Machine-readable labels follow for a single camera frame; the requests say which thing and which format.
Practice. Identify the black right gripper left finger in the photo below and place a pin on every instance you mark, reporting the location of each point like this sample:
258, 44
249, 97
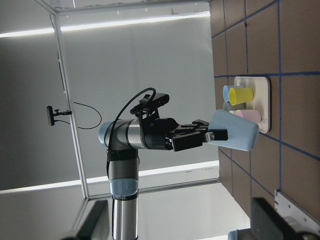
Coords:
96, 224

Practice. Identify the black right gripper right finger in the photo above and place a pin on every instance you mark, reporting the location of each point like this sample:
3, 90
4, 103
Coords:
267, 224

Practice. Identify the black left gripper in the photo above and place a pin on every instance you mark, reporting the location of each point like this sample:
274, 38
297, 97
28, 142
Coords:
156, 134

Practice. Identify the light blue plastic cup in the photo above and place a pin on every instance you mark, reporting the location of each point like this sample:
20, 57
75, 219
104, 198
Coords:
242, 133

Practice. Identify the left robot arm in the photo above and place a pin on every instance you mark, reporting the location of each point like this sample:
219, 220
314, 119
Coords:
123, 139

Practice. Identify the grey plastic cup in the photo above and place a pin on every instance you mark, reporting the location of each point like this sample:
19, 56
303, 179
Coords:
227, 106

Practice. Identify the blue plastic cup on tray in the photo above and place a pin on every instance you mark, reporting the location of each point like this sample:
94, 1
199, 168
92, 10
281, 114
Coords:
226, 89

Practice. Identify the yellow plastic cup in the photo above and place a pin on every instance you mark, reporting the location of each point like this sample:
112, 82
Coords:
240, 95

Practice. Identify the pink plastic cup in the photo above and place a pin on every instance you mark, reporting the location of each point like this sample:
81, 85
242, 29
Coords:
250, 115

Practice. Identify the cream serving tray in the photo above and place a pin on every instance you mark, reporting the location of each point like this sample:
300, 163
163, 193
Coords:
262, 98

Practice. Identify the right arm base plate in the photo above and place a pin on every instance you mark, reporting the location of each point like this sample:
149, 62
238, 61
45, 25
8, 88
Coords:
296, 216

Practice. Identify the left wrist camera housing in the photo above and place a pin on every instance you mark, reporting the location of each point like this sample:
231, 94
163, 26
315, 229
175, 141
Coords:
148, 106

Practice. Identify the black camera on frame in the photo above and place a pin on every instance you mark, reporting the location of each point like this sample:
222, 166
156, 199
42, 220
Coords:
51, 114

